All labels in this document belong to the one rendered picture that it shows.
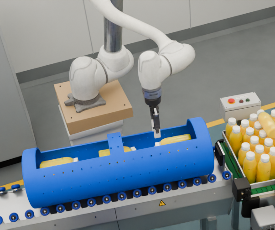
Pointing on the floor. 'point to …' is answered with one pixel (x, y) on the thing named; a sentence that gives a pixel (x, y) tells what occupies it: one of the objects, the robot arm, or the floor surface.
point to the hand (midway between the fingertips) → (156, 128)
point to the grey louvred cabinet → (2, 101)
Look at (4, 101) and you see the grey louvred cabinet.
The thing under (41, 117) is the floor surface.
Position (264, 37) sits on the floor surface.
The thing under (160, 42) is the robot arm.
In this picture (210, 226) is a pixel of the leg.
